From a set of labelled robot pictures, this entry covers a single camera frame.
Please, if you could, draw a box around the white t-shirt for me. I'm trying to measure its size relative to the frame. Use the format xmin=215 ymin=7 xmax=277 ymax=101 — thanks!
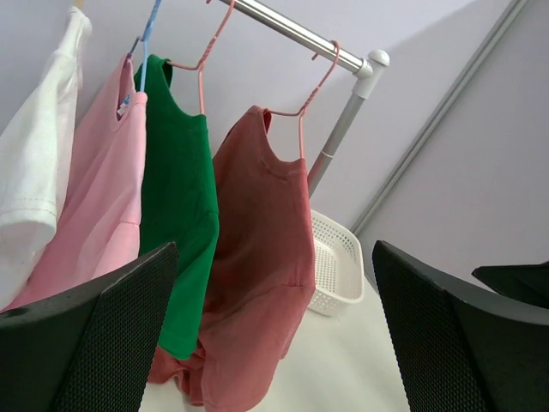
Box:
xmin=0 ymin=5 xmax=94 ymax=276

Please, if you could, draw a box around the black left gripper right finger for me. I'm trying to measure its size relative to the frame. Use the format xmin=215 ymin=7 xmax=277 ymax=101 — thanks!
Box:
xmin=372 ymin=240 xmax=548 ymax=411

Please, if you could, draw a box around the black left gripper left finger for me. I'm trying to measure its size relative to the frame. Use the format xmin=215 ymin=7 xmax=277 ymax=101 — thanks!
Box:
xmin=1 ymin=243 xmax=178 ymax=412

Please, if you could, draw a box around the blue wire hanger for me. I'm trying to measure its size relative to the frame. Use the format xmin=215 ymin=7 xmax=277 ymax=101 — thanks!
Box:
xmin=129 ymin=0 xmax=162 ymax=92

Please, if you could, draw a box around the dusty red t-shirt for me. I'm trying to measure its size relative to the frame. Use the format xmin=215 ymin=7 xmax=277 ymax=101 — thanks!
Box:
xmin=148 ymin=106 xmax=316 ymax=411

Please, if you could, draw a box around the pink wire hanger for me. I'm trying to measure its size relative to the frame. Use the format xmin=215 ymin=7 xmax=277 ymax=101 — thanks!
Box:
xmin=268 ymin=40 xmax=341 ymax=159
xmin=167 ymin=0 xmax=236 ymax=114

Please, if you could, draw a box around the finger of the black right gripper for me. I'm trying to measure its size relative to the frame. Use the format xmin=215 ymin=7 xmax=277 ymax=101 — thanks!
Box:
xmin=472 ymin=262 xmax=549 ymax=309

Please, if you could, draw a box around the green t-shirt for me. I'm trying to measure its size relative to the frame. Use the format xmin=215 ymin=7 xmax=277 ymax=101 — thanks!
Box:
xmin=134 ymin=54 xmax=220 ymax=360

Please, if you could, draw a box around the white perforated plastic basket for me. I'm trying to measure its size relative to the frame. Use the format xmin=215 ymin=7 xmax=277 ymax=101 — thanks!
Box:
xmin=308 ymin=210 xmax=365 ymax=317

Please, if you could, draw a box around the silver clothes rack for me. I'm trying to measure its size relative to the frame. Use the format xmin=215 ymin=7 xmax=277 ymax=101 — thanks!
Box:
xmin=226 ymin=1 xmax=390 ymax=194

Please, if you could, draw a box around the light pink t-shirt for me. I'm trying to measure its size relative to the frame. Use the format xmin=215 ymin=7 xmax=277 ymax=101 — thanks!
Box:
xmin=7 ymin=58 xmax=148 ymax=309

